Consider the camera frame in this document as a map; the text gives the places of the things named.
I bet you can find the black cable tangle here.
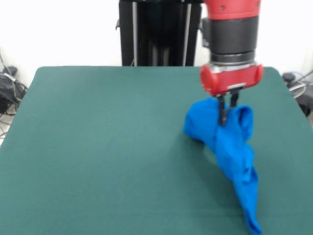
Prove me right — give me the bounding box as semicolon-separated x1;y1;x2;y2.
0;48;29;138

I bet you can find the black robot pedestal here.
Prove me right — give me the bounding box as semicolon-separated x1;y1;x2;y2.
115;0;207;67

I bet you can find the dark green table cloth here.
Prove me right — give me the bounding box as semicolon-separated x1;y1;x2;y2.
0;66;313;235

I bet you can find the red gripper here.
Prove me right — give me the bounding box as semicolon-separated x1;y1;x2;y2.
200;63;265;127

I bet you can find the blue shirt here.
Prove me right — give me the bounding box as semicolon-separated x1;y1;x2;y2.
183;97;263;235

